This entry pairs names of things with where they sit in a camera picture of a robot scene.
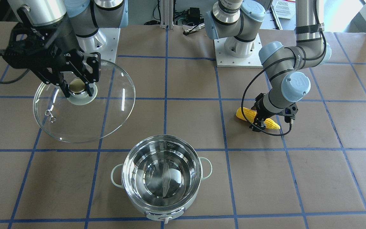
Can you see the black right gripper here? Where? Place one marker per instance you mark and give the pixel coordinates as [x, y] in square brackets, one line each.
[64, 40]

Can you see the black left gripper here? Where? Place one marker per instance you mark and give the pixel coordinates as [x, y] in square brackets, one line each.
[262, 114]

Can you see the yellow corn cob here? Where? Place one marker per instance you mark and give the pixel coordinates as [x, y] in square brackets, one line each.
[251, 114]

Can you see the glass pot lid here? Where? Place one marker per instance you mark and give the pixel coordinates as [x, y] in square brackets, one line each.
[84, 118]

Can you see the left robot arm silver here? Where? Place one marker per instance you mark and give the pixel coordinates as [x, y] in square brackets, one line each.
[238, 21]

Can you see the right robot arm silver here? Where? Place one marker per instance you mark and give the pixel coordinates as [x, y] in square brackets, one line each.
[86, 16]

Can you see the white steel cooking pot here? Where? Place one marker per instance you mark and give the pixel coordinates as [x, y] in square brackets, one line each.
[161, 176]

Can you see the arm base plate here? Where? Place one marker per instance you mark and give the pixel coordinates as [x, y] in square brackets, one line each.
[232, 53]
[104, 41]

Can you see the aluminium frame post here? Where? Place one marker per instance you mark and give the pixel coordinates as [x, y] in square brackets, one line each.
[167, 14]

